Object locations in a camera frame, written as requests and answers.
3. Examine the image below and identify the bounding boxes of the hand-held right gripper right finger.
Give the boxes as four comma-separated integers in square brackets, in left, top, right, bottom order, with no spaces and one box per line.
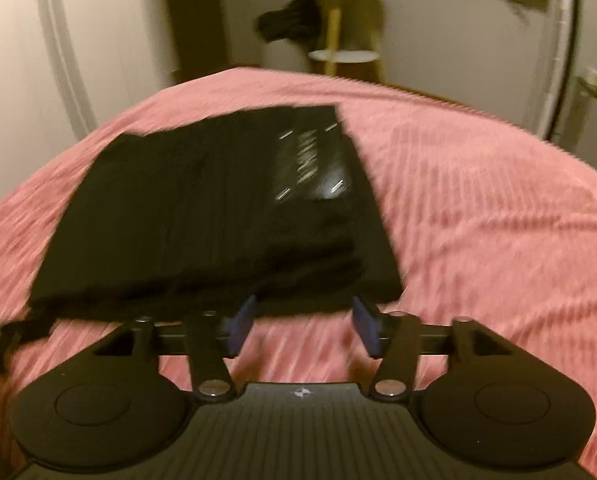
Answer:
[351,295,510,404]

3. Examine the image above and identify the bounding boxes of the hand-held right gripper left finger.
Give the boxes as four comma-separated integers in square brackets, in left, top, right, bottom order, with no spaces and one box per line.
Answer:
[93,294,258,404]

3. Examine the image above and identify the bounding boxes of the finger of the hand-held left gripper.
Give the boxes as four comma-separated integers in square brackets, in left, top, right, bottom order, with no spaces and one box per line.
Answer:
[0,298,55,377]

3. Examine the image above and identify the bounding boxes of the black pants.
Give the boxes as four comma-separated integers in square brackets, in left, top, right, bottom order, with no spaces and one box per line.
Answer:
[28,103,405,324]

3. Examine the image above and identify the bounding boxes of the pink ribbed blanket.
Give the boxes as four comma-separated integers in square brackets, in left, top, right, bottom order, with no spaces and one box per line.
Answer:
[0,65,597,480]

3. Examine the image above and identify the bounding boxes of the white round bin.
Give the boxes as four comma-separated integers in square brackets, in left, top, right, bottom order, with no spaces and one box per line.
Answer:
[260,39,315,73]

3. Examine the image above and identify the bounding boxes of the yellow wooden side table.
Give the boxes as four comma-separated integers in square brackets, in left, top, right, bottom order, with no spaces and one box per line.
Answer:
[298,0,385,82]

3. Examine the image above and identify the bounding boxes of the black cloth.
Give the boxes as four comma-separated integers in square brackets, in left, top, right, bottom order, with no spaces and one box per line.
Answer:
[255,0,330,44]

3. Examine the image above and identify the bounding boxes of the dark wooden door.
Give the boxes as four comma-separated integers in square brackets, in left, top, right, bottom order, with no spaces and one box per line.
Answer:
[161,0,230,83]

